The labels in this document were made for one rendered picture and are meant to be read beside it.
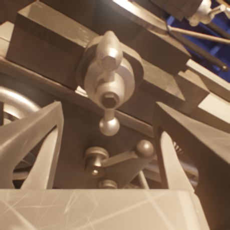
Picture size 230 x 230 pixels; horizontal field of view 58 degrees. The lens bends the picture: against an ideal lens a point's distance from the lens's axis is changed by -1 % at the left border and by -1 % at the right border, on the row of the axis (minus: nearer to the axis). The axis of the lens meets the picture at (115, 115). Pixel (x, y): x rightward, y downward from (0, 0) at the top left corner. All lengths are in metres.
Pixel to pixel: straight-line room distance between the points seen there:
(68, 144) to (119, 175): 0.15
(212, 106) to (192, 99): 0.10
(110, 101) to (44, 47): 0.15
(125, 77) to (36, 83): 0.16
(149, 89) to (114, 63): 0.19
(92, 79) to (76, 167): 0.28
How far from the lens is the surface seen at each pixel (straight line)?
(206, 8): 0.55
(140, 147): 0.36
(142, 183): 0.56
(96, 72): 0.28
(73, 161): 0.50
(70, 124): 0.42
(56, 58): 0.35
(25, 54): 0.36
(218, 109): 0.68
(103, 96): 0.26
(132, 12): 0.42
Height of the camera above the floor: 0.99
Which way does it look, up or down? 31 degrees down
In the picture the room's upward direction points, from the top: 35 degrees clockwise
